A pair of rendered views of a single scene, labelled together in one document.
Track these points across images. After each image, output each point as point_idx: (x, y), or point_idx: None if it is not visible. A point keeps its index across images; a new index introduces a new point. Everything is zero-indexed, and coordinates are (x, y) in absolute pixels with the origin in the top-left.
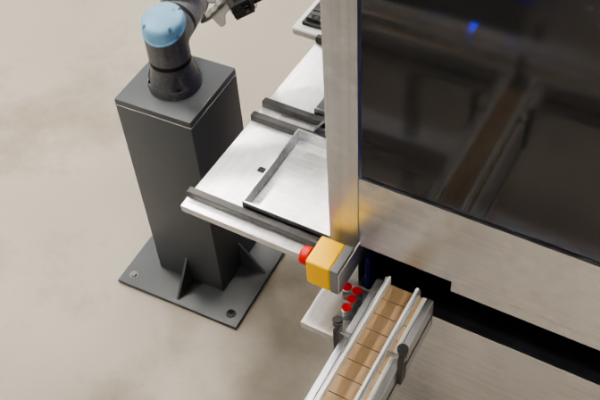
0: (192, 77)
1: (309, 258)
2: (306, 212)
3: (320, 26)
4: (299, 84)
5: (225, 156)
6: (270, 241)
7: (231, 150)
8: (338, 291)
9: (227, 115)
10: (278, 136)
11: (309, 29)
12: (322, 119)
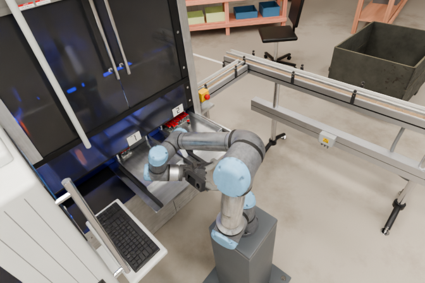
0: None
1: (207, 90)
2: (202, 128)
3: (151, 240)
4: (183, 180)
5: (224, 151)
6: (215, 122)
7: (221, 154)
8: None
9: None
10: (201, 157)
11: (158, 243)
12: (181, 156)
